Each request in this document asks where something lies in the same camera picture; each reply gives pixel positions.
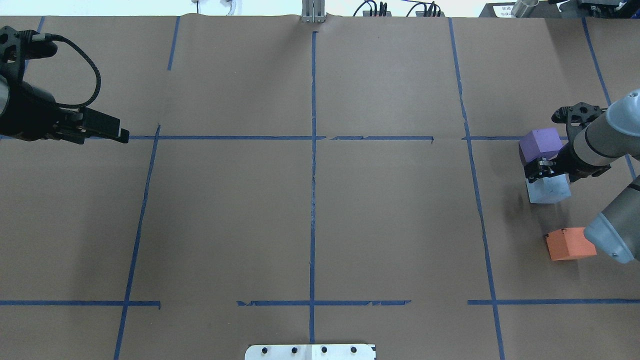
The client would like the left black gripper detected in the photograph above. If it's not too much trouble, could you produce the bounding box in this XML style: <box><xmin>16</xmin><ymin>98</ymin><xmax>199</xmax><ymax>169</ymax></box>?
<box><xmin>0</xmin><ymin>80</ymin><xmax>130</xmax><ymax>145</ymax></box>

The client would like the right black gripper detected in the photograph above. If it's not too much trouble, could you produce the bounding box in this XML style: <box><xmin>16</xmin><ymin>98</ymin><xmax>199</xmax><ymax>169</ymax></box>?
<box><xmin>524</xmin><ymin>143</ymin><xmax>611</xmax><ymax>183</ymax></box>

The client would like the light blue foam block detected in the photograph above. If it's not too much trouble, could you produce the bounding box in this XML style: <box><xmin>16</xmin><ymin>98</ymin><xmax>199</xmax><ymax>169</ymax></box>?
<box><xmin>525</xmin><ymin>174</ymin><xmax>572</xmax><ymax>204</ymax></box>

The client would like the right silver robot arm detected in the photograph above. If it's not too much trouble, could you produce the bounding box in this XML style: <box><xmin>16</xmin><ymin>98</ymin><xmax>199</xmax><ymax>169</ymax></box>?
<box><xmin>518</xmin><ymin>89</ymin><xmax>639</xmax><ymax>264</ymax></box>

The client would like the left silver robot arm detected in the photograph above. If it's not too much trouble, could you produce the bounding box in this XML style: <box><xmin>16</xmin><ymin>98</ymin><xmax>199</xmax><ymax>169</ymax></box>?
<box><xmin>0</xmin><ymin>77</ymin><xmax>130</xmax><ymax>145</ymax></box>

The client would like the purple foam block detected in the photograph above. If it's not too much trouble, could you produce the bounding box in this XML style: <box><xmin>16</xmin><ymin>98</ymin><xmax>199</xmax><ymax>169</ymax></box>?
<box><xmin>518</xmin><ymin>127</ymin><xmax>563</xmax><ymax>165</ymax></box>

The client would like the orange foam block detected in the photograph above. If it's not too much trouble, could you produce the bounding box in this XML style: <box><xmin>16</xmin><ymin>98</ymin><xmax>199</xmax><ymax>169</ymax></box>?
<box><xmin>545</xmin><ymin>227</ymin><xmax>597</xmax><ymax>261</ymax></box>

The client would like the metal cup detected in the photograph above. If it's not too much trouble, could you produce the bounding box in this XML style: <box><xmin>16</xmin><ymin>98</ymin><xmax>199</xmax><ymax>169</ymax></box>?
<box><xmin>510</xmin><ymin>0</ymin><xmax>540</xmax><ymax>18</ymax></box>

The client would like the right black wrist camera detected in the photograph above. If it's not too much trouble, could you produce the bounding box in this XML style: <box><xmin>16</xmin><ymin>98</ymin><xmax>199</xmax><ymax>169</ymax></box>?
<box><xmin>550</xmin><ymin>102</ymin><xmax>607</xmax><ymax>126</ymax></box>

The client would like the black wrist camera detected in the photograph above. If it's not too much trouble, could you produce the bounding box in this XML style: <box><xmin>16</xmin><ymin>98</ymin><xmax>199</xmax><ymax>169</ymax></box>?
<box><xmin>0</xmin><ymin>26</ymin><xmax>58</xmax><ymax>81</ymax></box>
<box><xmin>550</xmin><ymin>102</ymin><xmax>607</xmax><ymax>126</ymax></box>

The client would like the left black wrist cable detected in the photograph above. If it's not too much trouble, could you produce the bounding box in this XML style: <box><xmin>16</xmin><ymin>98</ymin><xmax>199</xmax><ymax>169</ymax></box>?
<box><xmin>30</xmin><ymin>32</ymin><xmax>103</xmax><ymax>110</ymax></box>

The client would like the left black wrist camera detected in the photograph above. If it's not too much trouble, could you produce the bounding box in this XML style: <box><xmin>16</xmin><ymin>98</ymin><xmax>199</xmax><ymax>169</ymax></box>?
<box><xmin>0</xmin><ymin>26</ymin><xmax>58</xmax><ymax>81</ymax></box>

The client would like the aluminium frame post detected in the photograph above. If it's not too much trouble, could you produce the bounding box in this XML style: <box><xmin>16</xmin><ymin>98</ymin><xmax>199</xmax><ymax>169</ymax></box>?
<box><xmin>301</xmin><ymin>0</ymin><xmax>327</xmax><ymax>24</ymax></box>

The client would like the white pedestal column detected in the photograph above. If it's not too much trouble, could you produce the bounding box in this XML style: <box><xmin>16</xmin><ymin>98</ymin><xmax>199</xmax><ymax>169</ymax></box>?
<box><xmin>244</xmin><ymin>343</ymin><xmax>377</xmax><ymax>360</ymax></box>

